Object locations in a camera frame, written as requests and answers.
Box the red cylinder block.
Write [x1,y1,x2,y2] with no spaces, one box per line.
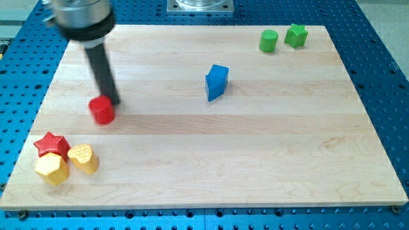
[88,95,115,125]

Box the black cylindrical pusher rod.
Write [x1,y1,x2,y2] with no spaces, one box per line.
[85,43,120,105]

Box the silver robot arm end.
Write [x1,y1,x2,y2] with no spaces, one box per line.
[41,0,115,49]

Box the blue triangle block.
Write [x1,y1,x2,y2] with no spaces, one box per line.
[205,75,228,102]

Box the blue cube block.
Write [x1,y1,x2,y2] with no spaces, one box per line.
[208,65,229,88]

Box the light wooden board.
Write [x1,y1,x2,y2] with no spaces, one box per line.
[1,25,408,210]

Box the green cylinder block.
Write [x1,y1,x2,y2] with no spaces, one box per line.
[259,29,279,52]

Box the green star block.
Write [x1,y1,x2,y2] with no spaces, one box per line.
[284,24,308,48]

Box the yellow heart block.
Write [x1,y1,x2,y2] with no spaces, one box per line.
[68,144,98,174]

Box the red star block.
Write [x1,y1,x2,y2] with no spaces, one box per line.
[33,132,71,162]

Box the yellow hexagon block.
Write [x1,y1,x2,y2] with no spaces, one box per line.
[35,153,69,186]

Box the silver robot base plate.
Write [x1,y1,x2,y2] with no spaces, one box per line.
[167,0,235,13]

